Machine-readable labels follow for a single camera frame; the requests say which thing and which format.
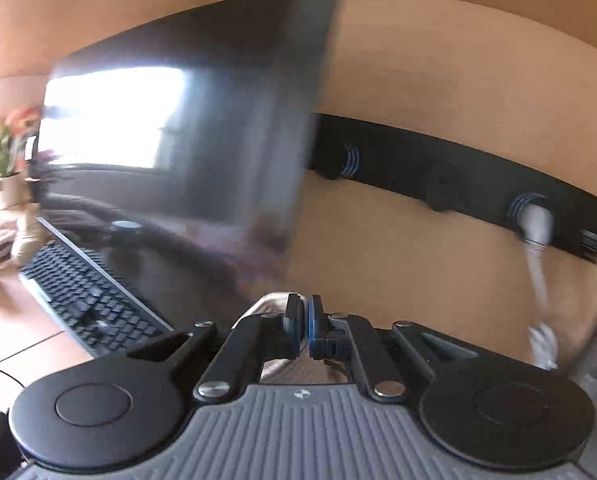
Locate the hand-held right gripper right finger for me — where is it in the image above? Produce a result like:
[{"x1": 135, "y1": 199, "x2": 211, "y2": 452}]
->
[{"x1": 307, "y1": 294, "x2": 480, "y2": 403}]

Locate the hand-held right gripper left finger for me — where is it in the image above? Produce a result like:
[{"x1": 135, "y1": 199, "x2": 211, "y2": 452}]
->
[{"x1": 127, "y1": 292, "x2": 309, "y2": 404}]

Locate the beige striped knit garment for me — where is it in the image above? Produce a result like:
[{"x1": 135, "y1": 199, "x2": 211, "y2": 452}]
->
[{"x1": 236, "y1": 291, "x2": 354, "y2": 387}]

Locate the black keyboard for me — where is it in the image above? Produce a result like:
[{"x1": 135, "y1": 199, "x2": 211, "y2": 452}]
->
[{"x1": 18, "y1": 217, "x2": 175, "y2": 359}]

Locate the black computer monitor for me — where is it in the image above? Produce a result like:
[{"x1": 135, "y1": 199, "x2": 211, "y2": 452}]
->
[{"x1": 37, "y1": 0, "x2": 345, "y2": 333}]

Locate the beige cat figurine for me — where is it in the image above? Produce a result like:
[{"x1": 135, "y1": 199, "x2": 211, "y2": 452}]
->
[{"x1": 10, "y1": 204, "x2": 43, "y2": 263}]

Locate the beige woven pouch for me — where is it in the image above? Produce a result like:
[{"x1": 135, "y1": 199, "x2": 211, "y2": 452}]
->
[{"x1": 0, "y1": 227, "x2": 20, "y2": 267}]

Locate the black speaker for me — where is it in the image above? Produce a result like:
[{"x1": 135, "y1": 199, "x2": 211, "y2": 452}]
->
[{"x1": 22, "y1": 132, "x2": 43, "y2": 183}]

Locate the snake plant in white pot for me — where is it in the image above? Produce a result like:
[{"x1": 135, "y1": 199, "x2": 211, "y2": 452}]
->
[{"x1": 0, "y1": 130, "x2": 34, "y2": 208}]

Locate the red flower plush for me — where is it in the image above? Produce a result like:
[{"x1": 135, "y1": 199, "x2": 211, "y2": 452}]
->
[{"x1": 6, "y1": 105, "x2": 44, "y2": 136}]

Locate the black wall socket rail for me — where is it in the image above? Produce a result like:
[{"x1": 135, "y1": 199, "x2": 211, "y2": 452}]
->
[{"x1": 308, "y1": 112, "x2": 597, "y2": 264}]

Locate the white power plug with cable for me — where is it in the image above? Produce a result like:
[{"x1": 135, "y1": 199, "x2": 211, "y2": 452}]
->
[{"x1": 515, "y1": 204, "x2": 560, "y2": 372}]

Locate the thin black desk cable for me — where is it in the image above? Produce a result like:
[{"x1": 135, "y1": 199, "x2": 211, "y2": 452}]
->
[{"x1": 0, "y1": 332, "x2": 82, "y2": 413}]

